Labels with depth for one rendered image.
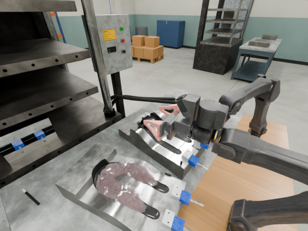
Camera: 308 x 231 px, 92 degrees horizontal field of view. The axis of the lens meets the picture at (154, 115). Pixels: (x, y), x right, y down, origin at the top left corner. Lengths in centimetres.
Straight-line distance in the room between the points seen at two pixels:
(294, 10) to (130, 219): 694
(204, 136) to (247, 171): 58
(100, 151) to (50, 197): 29
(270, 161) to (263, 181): 54
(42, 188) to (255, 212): 88
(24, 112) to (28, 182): 37
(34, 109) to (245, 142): 103
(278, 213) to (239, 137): 24
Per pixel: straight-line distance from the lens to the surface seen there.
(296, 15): 704
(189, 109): 41
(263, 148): 44
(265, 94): 90
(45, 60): 104
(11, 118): 109
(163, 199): 71
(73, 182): 76
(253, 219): 64
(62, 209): 85
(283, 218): 60
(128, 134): 96
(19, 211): 94
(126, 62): 139
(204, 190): 83
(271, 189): 98
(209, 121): 40
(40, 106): 109
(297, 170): 46
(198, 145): 83
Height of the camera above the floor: 150
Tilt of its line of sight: 35 degrees down
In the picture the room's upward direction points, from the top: straight up
